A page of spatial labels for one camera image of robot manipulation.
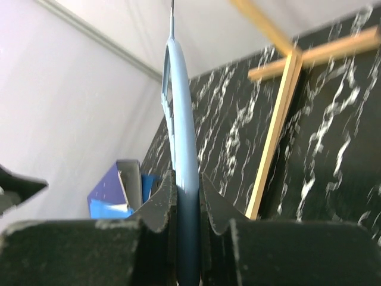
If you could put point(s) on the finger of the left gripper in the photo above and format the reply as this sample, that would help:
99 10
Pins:
17 189

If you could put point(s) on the wooden hanger stand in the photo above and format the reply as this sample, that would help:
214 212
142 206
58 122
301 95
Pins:
290 67

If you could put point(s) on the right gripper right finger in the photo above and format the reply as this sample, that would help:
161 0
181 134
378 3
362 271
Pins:
238 251

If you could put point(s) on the light blue plastic hanger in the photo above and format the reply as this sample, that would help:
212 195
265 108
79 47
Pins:
177 106

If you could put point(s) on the purple folder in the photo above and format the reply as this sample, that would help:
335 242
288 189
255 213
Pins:
129 171

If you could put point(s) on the black marbled mat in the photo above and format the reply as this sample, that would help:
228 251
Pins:
327 163

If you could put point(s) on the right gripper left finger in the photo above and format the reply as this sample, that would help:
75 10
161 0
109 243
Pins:
138 250

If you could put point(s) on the blue folder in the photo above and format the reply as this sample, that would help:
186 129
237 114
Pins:
108 199

